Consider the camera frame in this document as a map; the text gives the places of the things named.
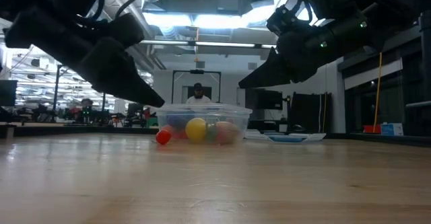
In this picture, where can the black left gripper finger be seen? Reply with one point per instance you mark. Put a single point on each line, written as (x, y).
(114, 76)

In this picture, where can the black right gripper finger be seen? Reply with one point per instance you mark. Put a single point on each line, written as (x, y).
(269, 74)

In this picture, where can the green toy vegetable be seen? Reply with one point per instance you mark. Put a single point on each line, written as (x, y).
(211, 133)

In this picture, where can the yellow toy lemon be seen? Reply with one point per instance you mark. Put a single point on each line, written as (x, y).
(196, 130)

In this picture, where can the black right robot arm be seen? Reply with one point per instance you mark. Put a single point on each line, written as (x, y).
(387, 2)

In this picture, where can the clear plastic tupperware container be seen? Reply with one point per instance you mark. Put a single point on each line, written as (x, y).
(205, 113)

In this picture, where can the black computer monitor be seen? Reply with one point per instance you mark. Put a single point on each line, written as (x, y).
(8, 93)
(267, 99)

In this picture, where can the person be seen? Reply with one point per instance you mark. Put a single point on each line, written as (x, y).
(87, 111)
(198, 98)

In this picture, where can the black standing panel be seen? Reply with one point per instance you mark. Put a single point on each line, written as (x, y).
(309, 111)

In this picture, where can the long ceiling light bar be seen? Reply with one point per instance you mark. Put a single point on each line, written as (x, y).
(222, 44)

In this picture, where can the green box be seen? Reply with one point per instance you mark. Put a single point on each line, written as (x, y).
(153, 122)

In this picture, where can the clear lid blue seal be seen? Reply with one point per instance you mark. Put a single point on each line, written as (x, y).
(293, 137)

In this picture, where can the red toy cherry tomato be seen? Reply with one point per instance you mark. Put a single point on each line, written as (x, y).
(163, 137)

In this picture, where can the red plastic bin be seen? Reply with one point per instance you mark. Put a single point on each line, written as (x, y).
(372, 129)

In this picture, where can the blue and white box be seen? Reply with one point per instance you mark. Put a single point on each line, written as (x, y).
(392, 129)

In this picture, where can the black rig frame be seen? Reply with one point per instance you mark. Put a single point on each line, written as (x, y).
(197, 71)
(57, 93)

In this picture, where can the black aluminium table frame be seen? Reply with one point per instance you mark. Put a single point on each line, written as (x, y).
(67, 130)

